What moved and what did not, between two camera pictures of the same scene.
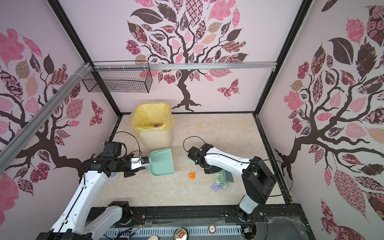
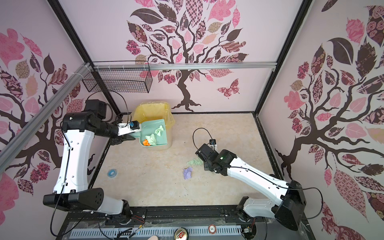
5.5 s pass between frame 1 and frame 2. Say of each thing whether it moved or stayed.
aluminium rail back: stayed
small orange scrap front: moved
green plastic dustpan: moved
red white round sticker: stayed
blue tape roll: stayed
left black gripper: moved
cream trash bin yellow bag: stayed
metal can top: stayed
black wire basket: stayed
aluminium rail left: stayed
